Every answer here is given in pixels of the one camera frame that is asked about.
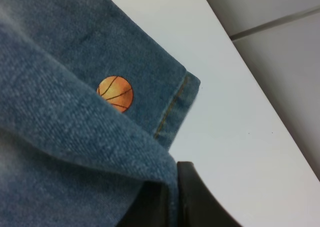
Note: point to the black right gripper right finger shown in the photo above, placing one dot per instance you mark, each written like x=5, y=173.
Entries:
x=197, y=206

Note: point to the children's blue denim shorts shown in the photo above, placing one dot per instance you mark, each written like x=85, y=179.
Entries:
x=89, y=107

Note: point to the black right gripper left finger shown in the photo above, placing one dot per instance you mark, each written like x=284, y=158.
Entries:
x=149, y=209

